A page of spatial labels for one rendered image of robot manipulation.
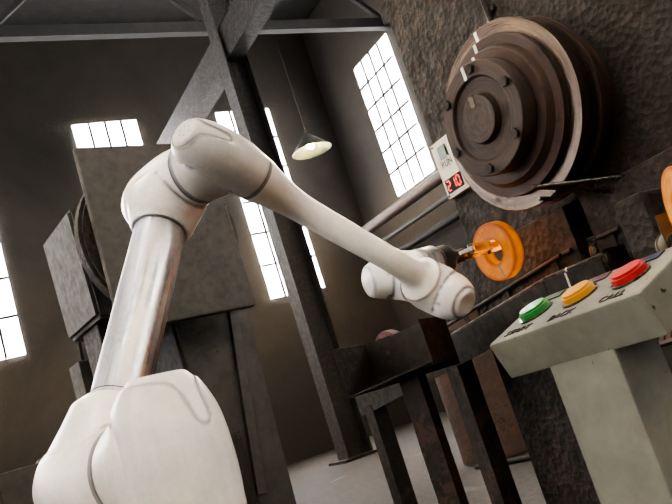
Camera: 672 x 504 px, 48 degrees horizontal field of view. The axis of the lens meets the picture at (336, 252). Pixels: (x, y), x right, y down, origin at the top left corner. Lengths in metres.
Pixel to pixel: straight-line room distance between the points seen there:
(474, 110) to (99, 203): 2.69
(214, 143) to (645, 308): 0.91
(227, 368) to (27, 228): 7.90
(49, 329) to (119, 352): 10.31
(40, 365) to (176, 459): 10.49
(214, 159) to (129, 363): 0.41
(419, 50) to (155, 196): 1.19
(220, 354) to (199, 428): 3.40
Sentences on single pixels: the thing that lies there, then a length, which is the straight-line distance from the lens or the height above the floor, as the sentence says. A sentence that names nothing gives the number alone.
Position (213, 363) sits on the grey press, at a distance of 4.46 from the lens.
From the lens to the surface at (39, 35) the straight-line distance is 10.51.
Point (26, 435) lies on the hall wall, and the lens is 11.40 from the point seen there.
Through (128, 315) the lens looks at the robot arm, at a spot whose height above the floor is 0.83.
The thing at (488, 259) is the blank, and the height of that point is 0.81.
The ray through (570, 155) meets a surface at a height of 0.94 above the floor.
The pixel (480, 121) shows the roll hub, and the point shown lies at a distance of 1.89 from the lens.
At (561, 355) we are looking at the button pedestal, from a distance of 0.89.
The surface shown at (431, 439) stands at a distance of 2.08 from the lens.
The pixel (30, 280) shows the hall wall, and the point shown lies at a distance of 11.83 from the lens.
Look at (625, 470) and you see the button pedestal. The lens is 0.88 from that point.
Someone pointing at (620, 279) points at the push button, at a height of 0.60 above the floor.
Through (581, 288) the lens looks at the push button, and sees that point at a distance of 0.88.
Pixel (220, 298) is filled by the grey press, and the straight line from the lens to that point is 4.27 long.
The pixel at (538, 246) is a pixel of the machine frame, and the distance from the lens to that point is 2.07.
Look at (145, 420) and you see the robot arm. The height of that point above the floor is 0.63.
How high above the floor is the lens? 0.56
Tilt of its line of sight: 11 degrees up
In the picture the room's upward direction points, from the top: 18 degrees counter-clockwise
